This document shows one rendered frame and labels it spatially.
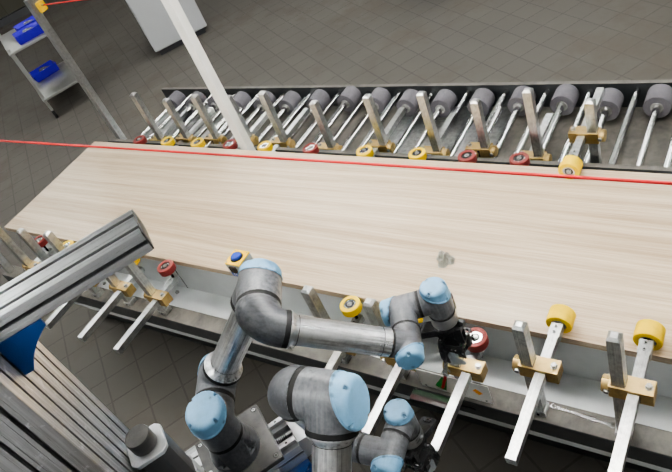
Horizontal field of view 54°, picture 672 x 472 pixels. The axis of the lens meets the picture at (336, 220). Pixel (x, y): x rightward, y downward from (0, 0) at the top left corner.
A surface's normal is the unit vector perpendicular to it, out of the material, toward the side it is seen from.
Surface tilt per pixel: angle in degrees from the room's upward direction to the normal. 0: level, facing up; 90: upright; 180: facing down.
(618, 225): 0
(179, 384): 0
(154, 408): 0
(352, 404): 85
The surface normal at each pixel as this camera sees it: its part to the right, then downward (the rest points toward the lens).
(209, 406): -0.32, -0.62
